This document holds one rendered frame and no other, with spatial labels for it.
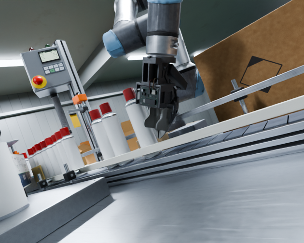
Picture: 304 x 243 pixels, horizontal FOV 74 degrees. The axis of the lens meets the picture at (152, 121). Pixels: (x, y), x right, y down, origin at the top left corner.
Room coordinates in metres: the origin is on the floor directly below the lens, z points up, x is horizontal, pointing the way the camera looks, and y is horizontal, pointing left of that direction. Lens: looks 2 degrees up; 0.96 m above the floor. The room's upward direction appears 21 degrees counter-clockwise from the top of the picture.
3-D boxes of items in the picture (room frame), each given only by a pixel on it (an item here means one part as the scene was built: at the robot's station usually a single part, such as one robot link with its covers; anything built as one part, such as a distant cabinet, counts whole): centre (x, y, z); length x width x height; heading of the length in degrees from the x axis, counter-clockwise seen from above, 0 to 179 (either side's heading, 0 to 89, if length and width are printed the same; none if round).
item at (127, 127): (2.67, 0.42, 0.97); 0.51 x 0.42 x 0.37; 138
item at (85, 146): (3.24, 1.00, 0.97); 0.45 x 0.44 x 0.37; 136
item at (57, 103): (0.98, 0.40, 1.18); 0.04 x 0.04 x 0.21
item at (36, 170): (0.96, 0.59, 0.94); 0.10 x 0.01 x 0.09; 53
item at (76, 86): (0.95, 0.28, 1.16); 0.04 x 0.04 x 0.67; 53
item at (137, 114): (0.58, 0.03, 0.98); 0.05 x 0.05 x 0.20
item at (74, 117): (0.79, 0.28, 1.09); 0.03 x 0.01 x 0.06; 143
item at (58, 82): (0.94, 0.37, 1.38); 0.17 x 0.10 x 0.19; 108
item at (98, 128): (0.69, 0.17, 0.98); 0.05 x 0.05 x 0.20
